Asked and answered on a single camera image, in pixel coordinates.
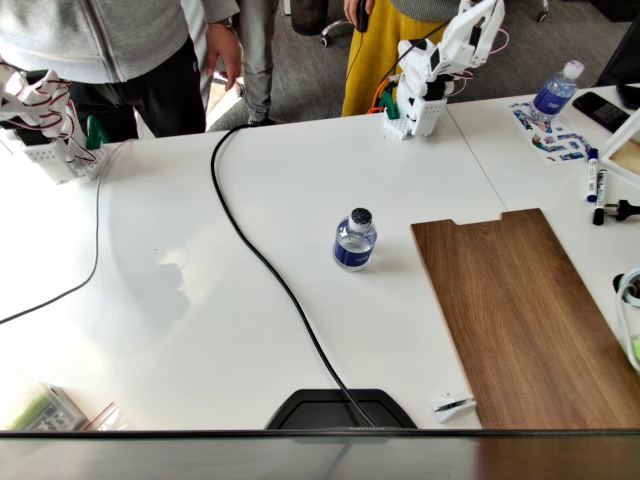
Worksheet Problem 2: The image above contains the black screen with stand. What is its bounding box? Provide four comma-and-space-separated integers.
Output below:
595, 19, 640, 111

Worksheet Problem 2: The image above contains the small white clip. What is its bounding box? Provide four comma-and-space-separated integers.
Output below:
430, 392, 476, 425

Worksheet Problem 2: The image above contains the white hose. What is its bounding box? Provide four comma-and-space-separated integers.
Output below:
613, 267, 640, 376

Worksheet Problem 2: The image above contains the blue whiteboard marker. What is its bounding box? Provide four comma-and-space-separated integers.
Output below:
585, 147, 600, 204

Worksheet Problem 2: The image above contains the thick black cable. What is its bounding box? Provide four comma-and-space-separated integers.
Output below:
210, 123, 381, 430

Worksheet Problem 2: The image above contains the colourful sticker sheet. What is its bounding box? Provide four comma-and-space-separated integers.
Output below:
509, 101, 594, 167

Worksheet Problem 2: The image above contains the white-capped blue water bottle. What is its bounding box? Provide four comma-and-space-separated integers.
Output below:
529, 59, 586, 126

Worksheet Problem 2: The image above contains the dark waste bin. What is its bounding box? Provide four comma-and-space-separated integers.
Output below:
290, 0, 331, 36

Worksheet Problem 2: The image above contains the person in grey trousers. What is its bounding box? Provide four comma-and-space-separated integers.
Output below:
179, 0, 279, 126

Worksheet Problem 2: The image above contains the thin grey cable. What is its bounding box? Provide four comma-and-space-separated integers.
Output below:
0, 142, 121, 326

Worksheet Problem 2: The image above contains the hand of yellow-trousered person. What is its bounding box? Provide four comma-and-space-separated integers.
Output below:
343, 0, 374, 32

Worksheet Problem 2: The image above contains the black whiteboard marker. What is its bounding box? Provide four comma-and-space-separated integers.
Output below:
592, 168, 609, 226

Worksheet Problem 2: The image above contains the black smartphone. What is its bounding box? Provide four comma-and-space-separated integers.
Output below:
572, 91, 631, 134

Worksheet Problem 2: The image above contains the clear zip bag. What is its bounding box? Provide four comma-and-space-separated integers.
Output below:
82, 401, 134, 432

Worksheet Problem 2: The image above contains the dark-capped blue water bottle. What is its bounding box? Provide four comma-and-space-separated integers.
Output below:
332, 207, 379, 273

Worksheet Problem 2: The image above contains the black monitor stand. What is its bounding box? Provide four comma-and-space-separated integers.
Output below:
264, 388, 418, 431

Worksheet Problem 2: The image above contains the brown wooden board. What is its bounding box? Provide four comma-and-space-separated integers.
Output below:
410, 207, 640, 430

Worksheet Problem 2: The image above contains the orange wire bundle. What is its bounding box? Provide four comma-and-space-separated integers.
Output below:
368, 78, 397, 115

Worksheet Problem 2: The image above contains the hand of hoodie person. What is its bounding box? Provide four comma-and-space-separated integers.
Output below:
205, 23, 244, 93

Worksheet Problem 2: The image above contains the person in grey hoodie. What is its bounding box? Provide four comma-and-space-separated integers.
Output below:
0, 0, 241, 141

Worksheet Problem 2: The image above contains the person in yellow trousers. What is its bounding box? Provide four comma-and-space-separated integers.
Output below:
341, 0, 464, 118

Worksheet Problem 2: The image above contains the black power plug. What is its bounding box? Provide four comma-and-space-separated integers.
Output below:
604, 198, 640, 222

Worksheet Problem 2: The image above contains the white picture frame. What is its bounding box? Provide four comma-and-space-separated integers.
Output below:
599, 117, 640, 189

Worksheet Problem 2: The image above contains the black Philips monitor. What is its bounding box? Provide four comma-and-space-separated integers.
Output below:
0, 427, 640, 480

